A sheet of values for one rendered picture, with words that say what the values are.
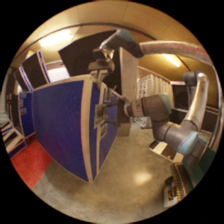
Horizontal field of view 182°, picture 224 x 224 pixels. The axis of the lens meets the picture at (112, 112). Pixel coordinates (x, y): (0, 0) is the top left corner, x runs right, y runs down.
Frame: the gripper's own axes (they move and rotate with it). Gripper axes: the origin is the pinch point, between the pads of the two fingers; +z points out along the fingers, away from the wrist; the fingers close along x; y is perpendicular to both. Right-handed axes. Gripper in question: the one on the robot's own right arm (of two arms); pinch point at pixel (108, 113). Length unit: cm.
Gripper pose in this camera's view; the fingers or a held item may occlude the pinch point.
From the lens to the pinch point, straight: 43.4
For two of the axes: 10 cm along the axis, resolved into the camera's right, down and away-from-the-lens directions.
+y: -6.4, -2.4, -7.3
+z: -7.7, 1.4, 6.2
